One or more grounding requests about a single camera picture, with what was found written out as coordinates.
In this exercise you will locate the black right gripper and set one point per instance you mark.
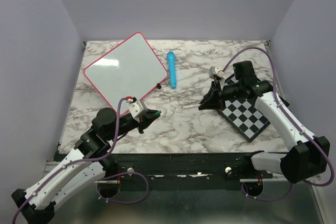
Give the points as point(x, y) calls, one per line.
point(214, 96)

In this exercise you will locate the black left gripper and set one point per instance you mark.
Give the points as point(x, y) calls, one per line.
point(146, 119)

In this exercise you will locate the white green marker pen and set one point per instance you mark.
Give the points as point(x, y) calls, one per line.
point(190, 106)

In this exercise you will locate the pink framed whiteboard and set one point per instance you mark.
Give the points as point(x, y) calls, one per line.
point(130, 69)

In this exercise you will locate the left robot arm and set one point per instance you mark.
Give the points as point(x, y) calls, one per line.
point(89, 161)

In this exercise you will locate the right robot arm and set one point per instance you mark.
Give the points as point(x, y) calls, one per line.
point(307, 153)

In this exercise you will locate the black white chessboard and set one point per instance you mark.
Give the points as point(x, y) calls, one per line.
point(244, 118)

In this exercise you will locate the blue toy microphone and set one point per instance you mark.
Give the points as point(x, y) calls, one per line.
point(172, 72)

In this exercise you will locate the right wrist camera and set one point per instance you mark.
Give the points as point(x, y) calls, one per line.
point(217, 75)

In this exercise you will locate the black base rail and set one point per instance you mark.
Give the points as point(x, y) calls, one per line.
point(171, 172)

